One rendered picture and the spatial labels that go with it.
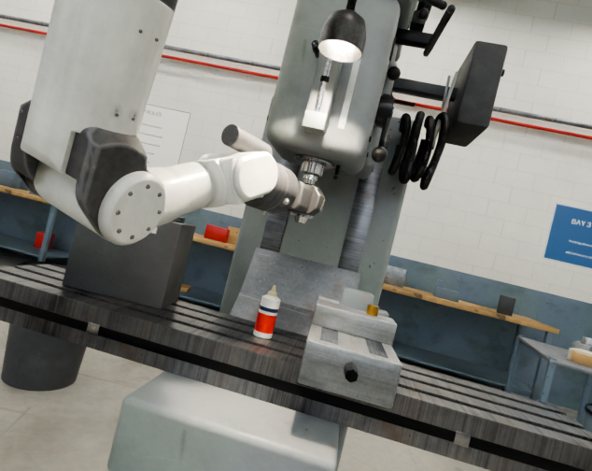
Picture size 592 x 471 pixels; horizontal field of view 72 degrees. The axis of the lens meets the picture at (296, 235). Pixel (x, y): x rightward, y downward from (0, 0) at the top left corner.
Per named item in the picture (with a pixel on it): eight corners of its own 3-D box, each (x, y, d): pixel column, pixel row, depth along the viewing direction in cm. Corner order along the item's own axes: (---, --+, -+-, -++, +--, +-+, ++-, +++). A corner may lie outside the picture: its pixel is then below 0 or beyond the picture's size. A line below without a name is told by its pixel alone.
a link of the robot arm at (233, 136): (285, 210, 70) (246, 196, 60) (234, 208, 75) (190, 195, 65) (292, 145, 71) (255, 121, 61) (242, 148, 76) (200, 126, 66)
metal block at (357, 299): (366, 326, 80) (373, 296, 80) (336, 318, 81) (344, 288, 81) (364, 321, 85) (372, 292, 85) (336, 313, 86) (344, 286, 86)
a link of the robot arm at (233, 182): (281, 190, 66) (230, 209, 55) (236, 189, 70) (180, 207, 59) (276, 149, 64) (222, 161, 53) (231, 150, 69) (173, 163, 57)
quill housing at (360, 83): (365, 161, 75) (407, -9, 75) (258, 138, 78) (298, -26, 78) (362, 178, 94) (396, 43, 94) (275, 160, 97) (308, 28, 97)
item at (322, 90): (323, 130, 72) (351, 14, 72) (301, 125, 73) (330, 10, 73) (325, 135, 76) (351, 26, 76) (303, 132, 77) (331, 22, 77)
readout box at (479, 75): (493, 129, 100) (514, 45, 100) (456, 121, 101) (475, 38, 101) (470, 149, 120) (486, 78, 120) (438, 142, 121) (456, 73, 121)
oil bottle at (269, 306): (269, 340, 84) (282, 288, 84) (250, 335, 84) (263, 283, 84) (273, 336, 88) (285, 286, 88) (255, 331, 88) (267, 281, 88)
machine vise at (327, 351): (391, 409, 62) (409, 339, 62) (296, 382, 63) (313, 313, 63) (372, 350, 97) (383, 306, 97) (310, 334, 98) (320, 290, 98)
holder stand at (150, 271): (161, 310, 87) (183, 218, 87) (61, 285, 87) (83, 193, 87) (177, 301, 99) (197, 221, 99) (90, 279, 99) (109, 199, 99)
